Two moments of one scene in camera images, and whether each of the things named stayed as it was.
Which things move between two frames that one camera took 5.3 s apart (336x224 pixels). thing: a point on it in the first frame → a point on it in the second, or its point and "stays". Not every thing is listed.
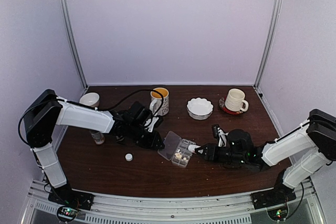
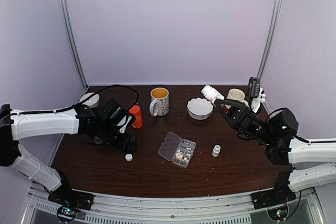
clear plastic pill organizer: x=176 y=149 stays
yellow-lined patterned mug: x=156 y=100 stays
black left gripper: x=153 y=142 → x=126 y=144
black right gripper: x=211 y=149 → x=241 y=118
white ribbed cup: x=235 y=101 stays
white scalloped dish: x=199 y=108 stays
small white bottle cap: x=128 y=157 stays
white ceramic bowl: x=90 y=99 stays
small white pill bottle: x=192 y=147 → x=211 y=94
